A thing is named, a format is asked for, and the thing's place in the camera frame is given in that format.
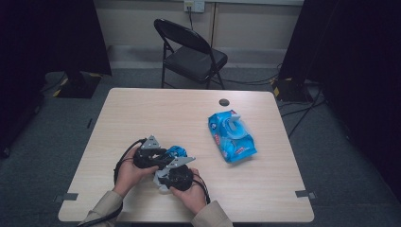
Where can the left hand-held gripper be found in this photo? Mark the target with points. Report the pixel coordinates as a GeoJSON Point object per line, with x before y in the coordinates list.
{"type": "Point", "coordinates": [148, 157]}

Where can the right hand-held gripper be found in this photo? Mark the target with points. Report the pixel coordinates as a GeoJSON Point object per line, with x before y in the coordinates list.
{"type": "Point", "coordinates": [178, 178]}

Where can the white wet wipe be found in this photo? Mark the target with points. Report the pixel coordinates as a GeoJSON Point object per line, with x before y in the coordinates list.
{"type": "Point", "coordinates": [157, 180]}

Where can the blue wet wipes pack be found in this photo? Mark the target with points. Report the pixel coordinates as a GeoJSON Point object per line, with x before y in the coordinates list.
{"type": "Point", "coordinates": [231, 138]}

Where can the person's right hand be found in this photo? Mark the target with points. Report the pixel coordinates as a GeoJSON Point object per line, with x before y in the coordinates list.
{"type": "Point", "coordinates": [194, 197]}

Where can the person's left hand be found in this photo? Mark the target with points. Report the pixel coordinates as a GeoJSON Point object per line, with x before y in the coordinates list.
{"type": "Point", "coordinates": [127, 176]}

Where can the dark round table grommet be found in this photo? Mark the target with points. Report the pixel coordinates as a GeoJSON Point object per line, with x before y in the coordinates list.
{"type": "Point", "coordinates": [224, 102]}

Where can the black stand base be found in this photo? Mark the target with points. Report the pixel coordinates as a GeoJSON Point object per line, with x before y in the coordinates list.
{"type": "Point", "coordinates": [290, 91]}
{"type": "Point", "coordinates": [78, 86]}

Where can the black folding chair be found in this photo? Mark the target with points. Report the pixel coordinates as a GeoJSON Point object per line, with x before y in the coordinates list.
{"type": "Point", "coordinates": [195, 60]}

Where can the black curtain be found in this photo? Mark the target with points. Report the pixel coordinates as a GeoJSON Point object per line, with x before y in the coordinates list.
{"type": "Point", "coordinates": [356, 63]}
{"type": "Point", "coordinates": [47, 31]}

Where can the white wall socket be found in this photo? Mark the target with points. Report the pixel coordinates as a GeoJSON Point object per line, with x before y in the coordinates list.
{"type": "Point", "coordinates": [194, 5]}

